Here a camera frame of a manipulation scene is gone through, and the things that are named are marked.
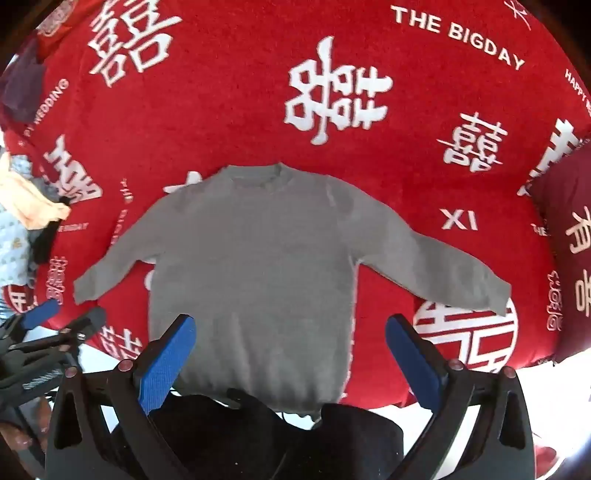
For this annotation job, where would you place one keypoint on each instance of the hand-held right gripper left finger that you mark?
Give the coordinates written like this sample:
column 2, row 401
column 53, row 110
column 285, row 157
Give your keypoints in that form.
column 165, row 364

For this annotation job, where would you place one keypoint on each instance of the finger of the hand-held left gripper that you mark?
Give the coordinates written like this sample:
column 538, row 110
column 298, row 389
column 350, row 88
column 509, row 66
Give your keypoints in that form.
column 42, row 313
column 85, row 323

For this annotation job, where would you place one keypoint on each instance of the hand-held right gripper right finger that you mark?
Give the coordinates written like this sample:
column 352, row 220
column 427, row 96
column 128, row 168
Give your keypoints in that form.
column 415, row 364

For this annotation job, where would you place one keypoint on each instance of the grey sweater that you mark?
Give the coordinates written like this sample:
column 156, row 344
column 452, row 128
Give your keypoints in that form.
column 258, row 286

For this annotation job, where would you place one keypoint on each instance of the person's left hand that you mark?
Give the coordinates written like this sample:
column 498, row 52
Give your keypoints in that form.
column 17, row 436

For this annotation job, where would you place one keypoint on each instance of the black cloth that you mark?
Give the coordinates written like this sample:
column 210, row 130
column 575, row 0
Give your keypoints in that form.
column 46, row 242

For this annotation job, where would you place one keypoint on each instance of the person's dark pants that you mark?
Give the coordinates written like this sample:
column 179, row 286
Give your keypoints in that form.
column 231, row 443

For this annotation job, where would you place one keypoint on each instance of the cream cloth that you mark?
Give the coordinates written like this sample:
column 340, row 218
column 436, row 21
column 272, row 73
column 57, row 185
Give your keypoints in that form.
column 27, row 198

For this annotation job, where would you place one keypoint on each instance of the small red object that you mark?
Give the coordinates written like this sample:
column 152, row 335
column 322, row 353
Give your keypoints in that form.
column 548, row 458

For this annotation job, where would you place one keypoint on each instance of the dark red printed pillow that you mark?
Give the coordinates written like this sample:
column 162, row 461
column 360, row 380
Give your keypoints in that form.
column 554, row 198

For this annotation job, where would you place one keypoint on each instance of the purple cloth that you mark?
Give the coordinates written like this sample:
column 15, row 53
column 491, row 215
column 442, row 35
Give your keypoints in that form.
column 23, row 87

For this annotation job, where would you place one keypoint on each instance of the red printed blanket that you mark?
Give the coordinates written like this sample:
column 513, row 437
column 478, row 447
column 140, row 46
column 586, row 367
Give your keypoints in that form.
column 231, row 115

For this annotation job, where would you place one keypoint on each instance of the red cloth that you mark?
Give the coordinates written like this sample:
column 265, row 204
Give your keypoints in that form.
column 53, row 27

